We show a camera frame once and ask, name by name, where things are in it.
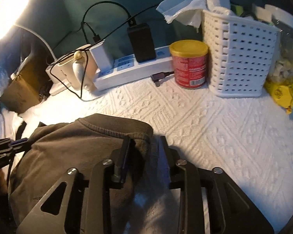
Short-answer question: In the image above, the dark brown t-shirt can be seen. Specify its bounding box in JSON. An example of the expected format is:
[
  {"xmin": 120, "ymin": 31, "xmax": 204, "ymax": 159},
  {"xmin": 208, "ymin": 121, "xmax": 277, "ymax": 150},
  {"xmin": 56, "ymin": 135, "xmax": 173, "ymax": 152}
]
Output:
[{"xmin": 9, "ymin": 113, "xmax": 153, "ymax": 233}]

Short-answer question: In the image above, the brown cardboard box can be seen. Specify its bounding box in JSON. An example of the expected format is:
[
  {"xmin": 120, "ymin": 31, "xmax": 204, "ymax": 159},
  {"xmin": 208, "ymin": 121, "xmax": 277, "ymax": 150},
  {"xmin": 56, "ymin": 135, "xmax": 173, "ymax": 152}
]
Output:
[{"xmin": 0, "ymin": 55, "xmax": 50, "ymax": 114}]

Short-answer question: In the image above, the white textured bedspread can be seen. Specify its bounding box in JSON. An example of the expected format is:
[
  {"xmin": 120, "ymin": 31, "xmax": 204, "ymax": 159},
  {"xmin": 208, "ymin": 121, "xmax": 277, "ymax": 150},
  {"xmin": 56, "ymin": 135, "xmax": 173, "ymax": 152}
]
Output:
[{"xmin": 0, "ymin": 77, "xmax": 293, "ymax": 232}]

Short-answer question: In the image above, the cream electric kettle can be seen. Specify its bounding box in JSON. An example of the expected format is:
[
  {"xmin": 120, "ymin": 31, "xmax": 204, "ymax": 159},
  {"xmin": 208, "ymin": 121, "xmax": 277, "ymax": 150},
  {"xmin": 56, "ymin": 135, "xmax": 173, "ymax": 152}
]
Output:
[{"xmin": 57, "ymin": 51, "xmax": 98, "ymax": 92}]

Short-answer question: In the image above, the yellow snack bag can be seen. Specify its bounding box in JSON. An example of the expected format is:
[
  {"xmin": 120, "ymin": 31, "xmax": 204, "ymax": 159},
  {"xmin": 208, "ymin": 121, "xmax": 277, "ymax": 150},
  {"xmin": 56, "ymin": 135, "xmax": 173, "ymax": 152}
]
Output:
[{"xmin": 264, "ymin": 79, "xmax": 293, "ymax": 115}]

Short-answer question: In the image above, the white charger plug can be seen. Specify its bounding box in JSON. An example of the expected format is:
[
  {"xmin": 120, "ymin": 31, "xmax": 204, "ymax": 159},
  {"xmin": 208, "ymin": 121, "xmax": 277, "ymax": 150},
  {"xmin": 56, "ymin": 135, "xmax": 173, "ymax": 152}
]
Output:
[{"xmin": 89, "ymin": 40, "xmax": 114, "ymax": 72}]

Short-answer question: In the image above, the white power strip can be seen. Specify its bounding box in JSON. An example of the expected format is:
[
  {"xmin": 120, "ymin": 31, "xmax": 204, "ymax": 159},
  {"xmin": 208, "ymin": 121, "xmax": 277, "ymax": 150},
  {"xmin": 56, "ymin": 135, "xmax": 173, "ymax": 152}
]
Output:
[{"xmin": 94, "ymin": 46, "xmax": 173, "ymax": 91}]

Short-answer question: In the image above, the white desk lamp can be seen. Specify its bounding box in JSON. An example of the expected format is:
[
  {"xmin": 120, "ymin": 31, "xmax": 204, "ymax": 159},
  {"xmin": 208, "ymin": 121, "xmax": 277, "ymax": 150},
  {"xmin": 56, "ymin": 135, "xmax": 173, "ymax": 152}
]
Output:
[{"xmin": 0, "ymin": 0, "xmax": 71, "ymax": 96}]

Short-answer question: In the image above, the black usb connector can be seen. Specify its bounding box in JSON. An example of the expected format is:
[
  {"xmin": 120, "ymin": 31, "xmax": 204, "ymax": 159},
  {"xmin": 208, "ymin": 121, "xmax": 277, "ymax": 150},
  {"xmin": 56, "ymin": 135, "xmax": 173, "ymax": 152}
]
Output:
[{"xmin": 150, "ymin": 71, "xmax": 174, "ymax": 87}]

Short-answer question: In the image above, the clear jar white lid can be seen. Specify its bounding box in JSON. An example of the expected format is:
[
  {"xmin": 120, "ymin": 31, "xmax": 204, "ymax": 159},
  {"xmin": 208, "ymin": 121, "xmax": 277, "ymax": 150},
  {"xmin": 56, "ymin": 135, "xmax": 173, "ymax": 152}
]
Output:
[{"xmin": 252, "ymin": 4, "xmax": 293, "ymax": 84}]

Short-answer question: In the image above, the white perforated plastic basket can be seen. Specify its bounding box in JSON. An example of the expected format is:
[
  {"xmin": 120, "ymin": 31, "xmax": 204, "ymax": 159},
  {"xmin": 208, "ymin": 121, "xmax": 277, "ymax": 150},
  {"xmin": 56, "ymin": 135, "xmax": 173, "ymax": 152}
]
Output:
[{"xmin": 202, "ymin": 10, "xmax": 278, "ymax": 97}]

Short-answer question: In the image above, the red can yellow lid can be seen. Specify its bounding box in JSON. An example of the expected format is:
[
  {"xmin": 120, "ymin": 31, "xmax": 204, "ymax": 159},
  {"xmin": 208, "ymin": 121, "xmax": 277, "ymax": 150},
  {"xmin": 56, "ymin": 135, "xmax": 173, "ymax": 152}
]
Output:
[{"xmin": 169, "ymin": 40, "xmax": 209, "ymax": 89}]

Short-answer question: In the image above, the black power adapter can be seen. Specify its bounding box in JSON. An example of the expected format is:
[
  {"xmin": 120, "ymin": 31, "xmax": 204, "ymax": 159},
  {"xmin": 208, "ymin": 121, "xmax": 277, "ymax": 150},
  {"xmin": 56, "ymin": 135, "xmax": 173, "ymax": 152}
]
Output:
[{"xmin": 127, "ymin": 23, "xmax": 156, "ymax": 63}]

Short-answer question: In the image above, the white tissue paper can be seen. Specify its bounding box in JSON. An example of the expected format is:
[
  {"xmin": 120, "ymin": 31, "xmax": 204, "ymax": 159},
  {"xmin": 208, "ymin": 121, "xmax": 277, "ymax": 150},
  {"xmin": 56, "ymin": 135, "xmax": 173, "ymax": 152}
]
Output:
[{"xmin": 156, "ymin": 0, "xmax": 233, "ymax": 28}]

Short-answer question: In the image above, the black strap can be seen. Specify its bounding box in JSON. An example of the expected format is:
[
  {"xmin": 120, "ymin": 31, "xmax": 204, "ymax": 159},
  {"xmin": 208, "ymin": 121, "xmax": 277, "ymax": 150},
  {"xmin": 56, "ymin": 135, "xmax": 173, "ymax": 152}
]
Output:
[{"xmin": 14, "ymin": 120, "xmax": 27, "ymax": 142}]

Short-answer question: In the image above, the black cable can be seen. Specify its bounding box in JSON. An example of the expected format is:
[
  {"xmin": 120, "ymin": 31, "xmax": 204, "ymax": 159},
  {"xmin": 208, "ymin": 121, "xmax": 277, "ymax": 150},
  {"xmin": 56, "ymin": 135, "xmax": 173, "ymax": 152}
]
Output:
[{"xmin": 48, "ymin": 0, "xmax": 162, "ymax": 101}]

